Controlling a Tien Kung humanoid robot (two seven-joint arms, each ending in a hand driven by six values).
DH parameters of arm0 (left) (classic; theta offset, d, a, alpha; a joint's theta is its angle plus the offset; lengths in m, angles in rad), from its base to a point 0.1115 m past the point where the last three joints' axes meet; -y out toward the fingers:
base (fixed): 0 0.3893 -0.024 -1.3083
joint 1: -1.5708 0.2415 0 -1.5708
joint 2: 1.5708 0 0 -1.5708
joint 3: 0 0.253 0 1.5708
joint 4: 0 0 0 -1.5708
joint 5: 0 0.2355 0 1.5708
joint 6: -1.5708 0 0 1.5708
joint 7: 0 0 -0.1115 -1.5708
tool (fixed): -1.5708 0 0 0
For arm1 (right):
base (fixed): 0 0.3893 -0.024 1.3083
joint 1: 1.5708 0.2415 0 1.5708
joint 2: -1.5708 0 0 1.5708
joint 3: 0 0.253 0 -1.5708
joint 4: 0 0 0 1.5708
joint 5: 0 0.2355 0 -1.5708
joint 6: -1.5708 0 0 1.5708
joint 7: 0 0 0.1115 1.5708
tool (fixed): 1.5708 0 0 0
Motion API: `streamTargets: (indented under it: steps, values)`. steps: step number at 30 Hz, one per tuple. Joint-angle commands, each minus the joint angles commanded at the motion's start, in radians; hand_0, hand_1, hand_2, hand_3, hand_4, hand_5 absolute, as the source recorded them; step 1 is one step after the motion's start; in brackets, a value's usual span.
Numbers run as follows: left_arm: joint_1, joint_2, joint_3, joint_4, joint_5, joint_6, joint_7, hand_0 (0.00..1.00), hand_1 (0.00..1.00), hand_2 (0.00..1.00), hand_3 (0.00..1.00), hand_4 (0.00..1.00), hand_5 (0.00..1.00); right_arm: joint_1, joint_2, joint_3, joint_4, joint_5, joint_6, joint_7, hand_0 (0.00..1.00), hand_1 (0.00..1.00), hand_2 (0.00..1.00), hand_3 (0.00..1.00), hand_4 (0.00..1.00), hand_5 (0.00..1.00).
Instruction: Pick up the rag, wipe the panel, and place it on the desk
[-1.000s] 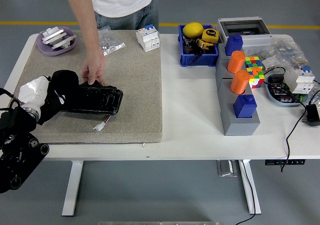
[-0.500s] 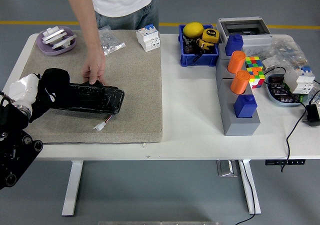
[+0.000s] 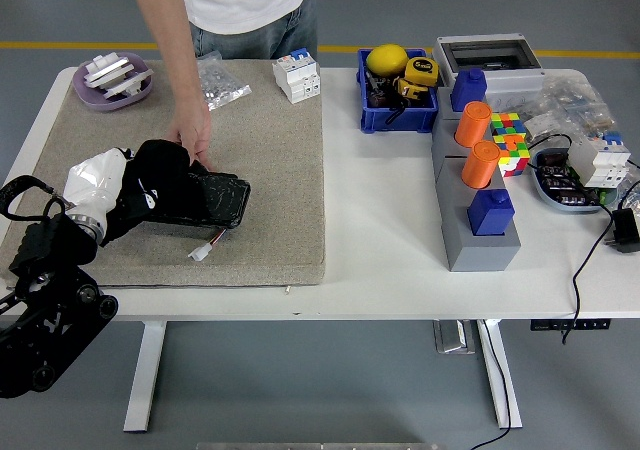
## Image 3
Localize person's right hand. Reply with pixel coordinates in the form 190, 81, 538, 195
166, 100, 214, 167

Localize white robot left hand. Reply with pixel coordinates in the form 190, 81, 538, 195
62, 147, 135, 221

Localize black film-wrapped panel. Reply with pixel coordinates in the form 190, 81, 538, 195
139, 169, 252, 230

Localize black table control panel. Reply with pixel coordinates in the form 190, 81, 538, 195
530, 318, 612, 331

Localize clear bag of metal screws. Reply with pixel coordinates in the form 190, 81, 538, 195
196, 52, 253, 111

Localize purple tray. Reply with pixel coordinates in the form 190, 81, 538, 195
72, 51, 154, 113

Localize grey-brown mat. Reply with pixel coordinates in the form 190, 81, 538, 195
0, 58, 326, 291

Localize white plastic plate stack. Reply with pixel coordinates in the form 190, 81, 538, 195
83, 53, 132, 90

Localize person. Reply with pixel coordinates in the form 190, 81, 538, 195
178, 0, 320, 61

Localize white table leg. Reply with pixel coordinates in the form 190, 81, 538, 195
123, 319, 168, 434
477, 318, 524, 430

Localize yellow lemon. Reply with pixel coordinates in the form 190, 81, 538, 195
366, 43, 410, 77

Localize blue plastic bin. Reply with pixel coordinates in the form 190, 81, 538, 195
356, 47, 440, 134

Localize small yellow tape measure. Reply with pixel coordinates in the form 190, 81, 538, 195
392, 77, 435, 106

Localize large yellow tape measure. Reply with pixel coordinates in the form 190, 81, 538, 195
403, 55, 438, 87

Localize blue block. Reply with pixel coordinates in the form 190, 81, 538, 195
449, 67, 488, 112
466, 188, 516, 237

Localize orange cylinder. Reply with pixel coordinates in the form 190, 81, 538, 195
460, 139, 502, 190
453, 101, 494, 149

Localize grey shape holder base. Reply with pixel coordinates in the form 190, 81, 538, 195
430, 87, 522, 273

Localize colourful puzzle cube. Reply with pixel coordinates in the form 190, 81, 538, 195
488, 111, 529, 144
493, 134, 532, 178

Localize metal floor box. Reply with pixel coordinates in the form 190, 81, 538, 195
432, 319, 476, 355

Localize small clear bag with label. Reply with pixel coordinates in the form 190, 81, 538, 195
519, 109, 566, 146

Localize blue-grey dish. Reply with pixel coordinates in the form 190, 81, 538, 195
529, 147, 621, 215

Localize black electronic modules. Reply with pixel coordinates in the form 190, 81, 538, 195
538, 152, 601, 206

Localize large clear bag of parts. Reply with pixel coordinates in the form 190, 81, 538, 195
542, 72, 621, 139

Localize black power adapter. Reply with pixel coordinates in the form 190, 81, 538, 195
604, 208, 640, 255

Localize white plastic bracket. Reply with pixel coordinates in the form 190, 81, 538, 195
102, 67, 155, 99

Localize white circuit breaker blue switch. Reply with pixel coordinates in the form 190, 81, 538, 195
567, 130, 632, 189
271, 47, 322, 105

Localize white connector with wires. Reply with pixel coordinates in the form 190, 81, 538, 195
187, 229, 226, 262

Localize grey electrical enclosure box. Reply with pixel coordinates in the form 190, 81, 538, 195
432, 32, 546, 109

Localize black floor cable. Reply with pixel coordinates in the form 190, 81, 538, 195
469, 319, 512, 450

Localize black adapter cable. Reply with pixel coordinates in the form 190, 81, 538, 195
527, 133, 617, 346

